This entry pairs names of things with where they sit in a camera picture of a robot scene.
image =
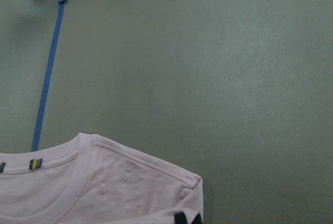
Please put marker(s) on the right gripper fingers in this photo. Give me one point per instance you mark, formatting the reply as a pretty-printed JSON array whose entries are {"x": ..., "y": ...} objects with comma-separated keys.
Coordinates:
[{"x": 187, "y": 216}]

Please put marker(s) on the pink Snoopy t-shirt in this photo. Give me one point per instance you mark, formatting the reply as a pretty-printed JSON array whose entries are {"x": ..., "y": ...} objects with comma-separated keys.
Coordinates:
[{"x": 93, "y": 179}]

